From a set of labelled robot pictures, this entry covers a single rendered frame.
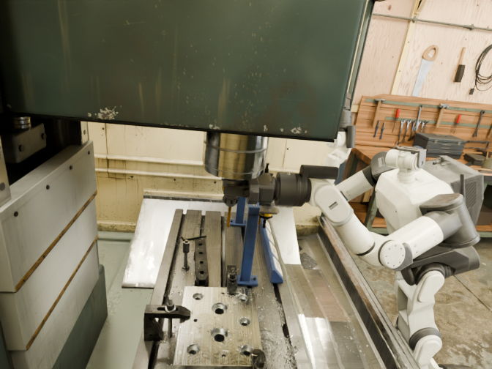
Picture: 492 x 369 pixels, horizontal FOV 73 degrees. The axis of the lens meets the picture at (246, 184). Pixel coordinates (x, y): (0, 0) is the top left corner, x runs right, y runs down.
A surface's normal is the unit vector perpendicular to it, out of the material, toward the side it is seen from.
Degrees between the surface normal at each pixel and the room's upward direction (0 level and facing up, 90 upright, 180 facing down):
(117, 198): 90
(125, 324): 0
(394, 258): 73
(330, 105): 90
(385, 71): 90
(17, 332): 90
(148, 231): 26
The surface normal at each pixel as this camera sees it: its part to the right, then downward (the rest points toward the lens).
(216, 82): 0.07, 0.40
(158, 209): 0.12, -0.67
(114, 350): 0.11, -0.92
